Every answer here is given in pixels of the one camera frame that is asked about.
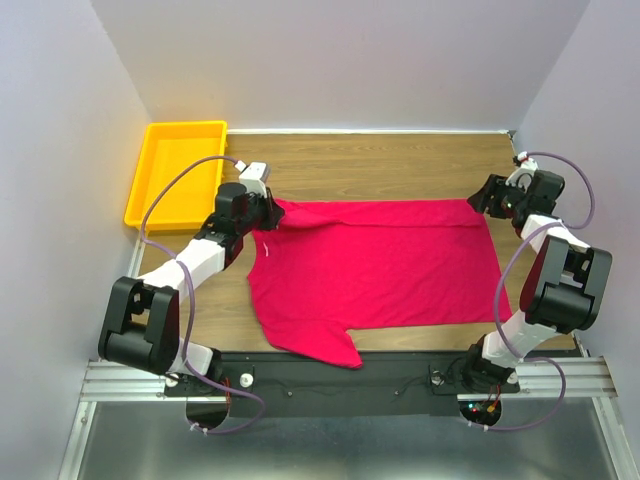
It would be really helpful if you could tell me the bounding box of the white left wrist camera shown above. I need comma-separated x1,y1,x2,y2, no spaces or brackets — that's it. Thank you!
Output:
235,160,270,197

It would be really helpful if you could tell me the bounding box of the aluminium frame rail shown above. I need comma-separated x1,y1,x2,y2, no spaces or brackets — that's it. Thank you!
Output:
57,230,626,480

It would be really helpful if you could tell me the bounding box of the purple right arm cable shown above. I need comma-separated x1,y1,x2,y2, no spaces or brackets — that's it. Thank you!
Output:
469,151,596,433

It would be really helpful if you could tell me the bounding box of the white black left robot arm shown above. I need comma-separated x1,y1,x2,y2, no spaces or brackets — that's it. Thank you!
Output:
98,181,284,394

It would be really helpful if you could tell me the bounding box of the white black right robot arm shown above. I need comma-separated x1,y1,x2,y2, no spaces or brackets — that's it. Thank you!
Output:
460,168,613,392

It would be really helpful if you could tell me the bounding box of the yellow plastic tray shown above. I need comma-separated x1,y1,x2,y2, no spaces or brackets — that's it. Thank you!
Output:
124,120,227,232

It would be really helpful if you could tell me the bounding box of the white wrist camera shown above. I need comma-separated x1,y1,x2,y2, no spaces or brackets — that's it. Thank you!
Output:
506,151,539,192
235,160,270,197

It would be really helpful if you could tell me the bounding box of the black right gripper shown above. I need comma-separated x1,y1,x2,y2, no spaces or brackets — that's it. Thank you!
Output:
465,173,529,218

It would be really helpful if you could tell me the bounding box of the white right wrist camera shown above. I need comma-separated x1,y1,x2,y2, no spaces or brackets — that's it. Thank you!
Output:
506,151,539,192

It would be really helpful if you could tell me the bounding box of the pink t shirt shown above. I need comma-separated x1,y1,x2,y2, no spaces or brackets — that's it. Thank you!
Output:
248,199,512,368

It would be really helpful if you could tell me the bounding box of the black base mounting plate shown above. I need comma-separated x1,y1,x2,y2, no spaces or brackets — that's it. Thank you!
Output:
165,351,519,428

